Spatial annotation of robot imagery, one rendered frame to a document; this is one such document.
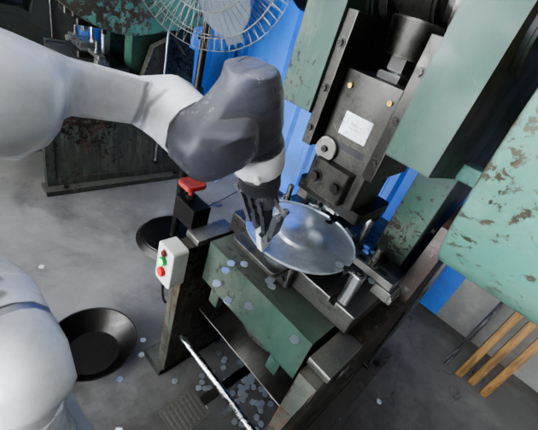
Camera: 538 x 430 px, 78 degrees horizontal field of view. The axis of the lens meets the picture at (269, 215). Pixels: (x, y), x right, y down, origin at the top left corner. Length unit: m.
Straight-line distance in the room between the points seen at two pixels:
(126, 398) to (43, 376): 0.91
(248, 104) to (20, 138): 0.24
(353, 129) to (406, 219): 0.37
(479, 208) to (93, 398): 1.27
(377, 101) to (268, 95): 0.35
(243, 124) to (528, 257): 0.35
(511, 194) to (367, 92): 0.44
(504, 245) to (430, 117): 0.29
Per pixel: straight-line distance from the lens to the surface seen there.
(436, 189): 0.99
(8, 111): 0.32
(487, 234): 0.45
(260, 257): 0.73
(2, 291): 0.56
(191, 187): 0.95
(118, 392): 1.40
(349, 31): 0.76
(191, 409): 1.20
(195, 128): 0.42
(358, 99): 0.77
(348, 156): 0.78
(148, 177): 2.42
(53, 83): 0.35
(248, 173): 0.52
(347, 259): 0.84
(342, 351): 0.83
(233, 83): 0.44
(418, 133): 0.67
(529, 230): 0.42
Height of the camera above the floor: 1.24
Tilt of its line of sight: 32 degrees down
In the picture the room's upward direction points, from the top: 19 degrees clockwise
